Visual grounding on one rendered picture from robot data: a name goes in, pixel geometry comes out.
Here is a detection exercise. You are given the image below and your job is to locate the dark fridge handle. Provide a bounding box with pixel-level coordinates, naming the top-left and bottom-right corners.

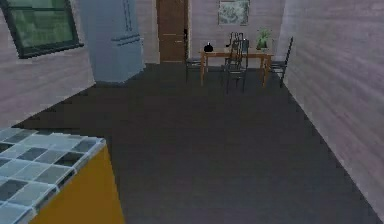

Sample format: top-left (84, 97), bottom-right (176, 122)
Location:
top-left (121, 0), bottom-right (133, 33)

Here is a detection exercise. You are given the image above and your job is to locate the brown wooden room door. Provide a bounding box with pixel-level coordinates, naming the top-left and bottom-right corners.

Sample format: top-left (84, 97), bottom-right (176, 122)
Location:
top-left (155, 0), bottom-right (190, 64)

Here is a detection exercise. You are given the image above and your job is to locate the dark framed window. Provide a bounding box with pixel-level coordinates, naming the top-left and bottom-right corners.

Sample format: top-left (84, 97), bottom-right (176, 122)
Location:
top-left (0, 0), bottom-right (84, 60)

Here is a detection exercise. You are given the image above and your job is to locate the yellow tiled top counter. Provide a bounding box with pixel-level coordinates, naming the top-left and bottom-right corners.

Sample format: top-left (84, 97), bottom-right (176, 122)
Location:
top-left (0, 128), bottom-right (126, 224)

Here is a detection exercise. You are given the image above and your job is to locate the wooden dining table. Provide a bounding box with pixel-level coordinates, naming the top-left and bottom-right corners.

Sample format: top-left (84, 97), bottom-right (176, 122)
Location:
top-left (198, 47), bottom-right (275, 88)

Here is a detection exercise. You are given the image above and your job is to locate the grey fridge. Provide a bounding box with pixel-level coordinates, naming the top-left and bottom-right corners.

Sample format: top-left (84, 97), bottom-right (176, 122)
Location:
top-left (77, 0), bottom-right (147, 84)

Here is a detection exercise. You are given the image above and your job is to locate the black slatted chair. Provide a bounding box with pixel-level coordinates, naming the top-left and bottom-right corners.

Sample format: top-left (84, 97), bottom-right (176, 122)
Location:
top-left (184, 57), bottom-right (203, 83)
top-left (222, 38), bottom-right (251, 95)
top-left (225, 31), bottom-right (245, 48)
top-left (270, 36), bottom-right (295, 89)

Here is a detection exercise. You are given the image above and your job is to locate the green houseplant in pot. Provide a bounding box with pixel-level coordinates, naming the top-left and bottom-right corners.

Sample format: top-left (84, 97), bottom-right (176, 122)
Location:
top-left (255, 27), bottom-right (273, 53)

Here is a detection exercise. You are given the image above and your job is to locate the framed green wall picture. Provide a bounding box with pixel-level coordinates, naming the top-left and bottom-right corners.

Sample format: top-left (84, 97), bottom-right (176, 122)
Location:
top-left (218, 0), bottom-right (251, 26)

